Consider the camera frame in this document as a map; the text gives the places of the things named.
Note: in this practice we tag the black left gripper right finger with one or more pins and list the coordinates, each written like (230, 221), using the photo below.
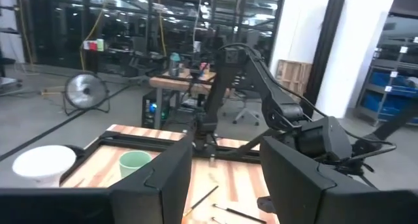
(303, 198)

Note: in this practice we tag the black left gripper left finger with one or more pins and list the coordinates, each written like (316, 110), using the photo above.
(150, 201)

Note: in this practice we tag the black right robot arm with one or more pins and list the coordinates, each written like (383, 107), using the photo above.
(281, 103)

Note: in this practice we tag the pale green plastic cup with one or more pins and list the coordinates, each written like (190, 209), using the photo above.
(132, 165)

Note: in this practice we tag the orange fan paintbrush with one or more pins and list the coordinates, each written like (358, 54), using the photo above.
(202, 200)

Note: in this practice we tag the blue storage bin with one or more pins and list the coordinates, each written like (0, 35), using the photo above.
(392, 82)
(385, 106)

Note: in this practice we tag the wooden pallet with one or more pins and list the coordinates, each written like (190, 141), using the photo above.
(292, 77)

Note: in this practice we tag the grey office chair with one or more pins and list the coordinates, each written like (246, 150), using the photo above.
(245, 113)

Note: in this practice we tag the black computer tower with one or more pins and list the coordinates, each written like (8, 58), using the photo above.
(151, 114)

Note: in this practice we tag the metal storage shelf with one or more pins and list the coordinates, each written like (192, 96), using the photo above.
(385, 64)

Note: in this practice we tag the black steel column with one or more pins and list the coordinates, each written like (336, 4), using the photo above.
(326, 38)

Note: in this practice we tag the wooden top workbench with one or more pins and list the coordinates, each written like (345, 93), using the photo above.
(176, 83)

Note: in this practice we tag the round metal floor fan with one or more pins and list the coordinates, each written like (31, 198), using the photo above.
(85, 90)

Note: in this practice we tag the teal lid water bottle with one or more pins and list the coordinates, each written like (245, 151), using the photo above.
(174, 65)

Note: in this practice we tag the green small box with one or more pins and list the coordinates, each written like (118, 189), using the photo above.
(100, 45)

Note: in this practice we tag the red and white small box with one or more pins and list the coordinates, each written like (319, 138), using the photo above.
(89, 45)

